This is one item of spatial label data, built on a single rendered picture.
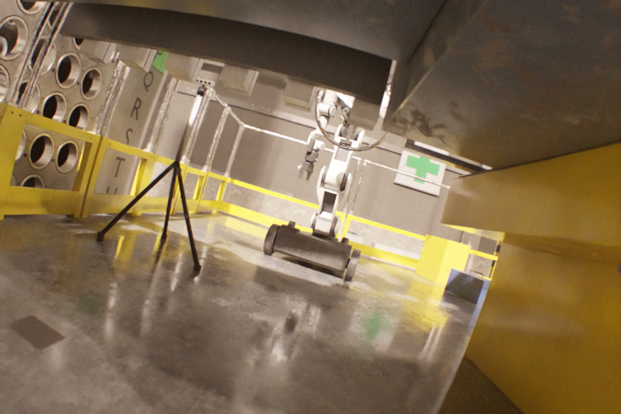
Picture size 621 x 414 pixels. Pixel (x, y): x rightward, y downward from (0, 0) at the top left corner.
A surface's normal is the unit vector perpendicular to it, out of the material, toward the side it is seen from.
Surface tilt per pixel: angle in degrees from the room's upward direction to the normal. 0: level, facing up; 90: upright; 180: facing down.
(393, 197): 90
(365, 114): 90
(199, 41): 90
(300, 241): 90
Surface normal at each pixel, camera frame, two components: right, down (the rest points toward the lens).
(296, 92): -0.02, -0.07
